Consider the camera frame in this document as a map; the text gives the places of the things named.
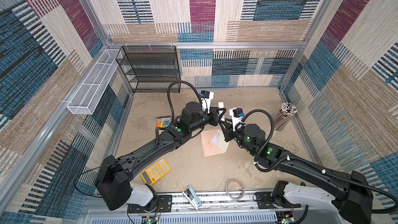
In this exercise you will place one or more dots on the white wire mesh basket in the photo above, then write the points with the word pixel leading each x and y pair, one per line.
pixel 89 93

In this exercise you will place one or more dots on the pink envelope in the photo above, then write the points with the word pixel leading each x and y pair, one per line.
pixel 208 147

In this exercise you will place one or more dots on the light blue stapler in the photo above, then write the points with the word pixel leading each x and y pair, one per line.
pixel 192 197

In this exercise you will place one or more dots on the white letter with green border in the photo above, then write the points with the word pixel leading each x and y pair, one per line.
pixel 216 140

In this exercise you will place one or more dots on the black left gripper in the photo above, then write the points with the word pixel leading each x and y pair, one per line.
pixel 212 116

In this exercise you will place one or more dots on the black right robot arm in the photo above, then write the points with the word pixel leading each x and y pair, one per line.
pixel 352 197

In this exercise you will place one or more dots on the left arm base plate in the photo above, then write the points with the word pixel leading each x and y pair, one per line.
pixel 162 203

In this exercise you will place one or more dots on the yellow calculator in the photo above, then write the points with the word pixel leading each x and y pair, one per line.
pixel 155 172

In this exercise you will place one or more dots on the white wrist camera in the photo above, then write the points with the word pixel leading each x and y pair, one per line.
pixel 236 116
pixel 206 97

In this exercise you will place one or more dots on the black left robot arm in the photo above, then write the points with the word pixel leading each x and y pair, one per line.
pixel 113 181

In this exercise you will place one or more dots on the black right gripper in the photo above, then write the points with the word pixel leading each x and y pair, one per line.
pixel 227 131

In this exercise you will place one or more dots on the pack of coloured markers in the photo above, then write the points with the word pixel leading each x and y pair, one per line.
pixel 163 121

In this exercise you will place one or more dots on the black wire shelf rack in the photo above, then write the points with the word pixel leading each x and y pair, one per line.
pixel 149 68

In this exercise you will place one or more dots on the cup of pencils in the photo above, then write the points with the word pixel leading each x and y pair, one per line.
pixel 285 113

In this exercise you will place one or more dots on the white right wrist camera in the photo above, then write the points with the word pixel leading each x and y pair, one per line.
pixel 236 116

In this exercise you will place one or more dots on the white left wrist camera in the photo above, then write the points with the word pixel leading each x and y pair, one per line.
pixel 206 97

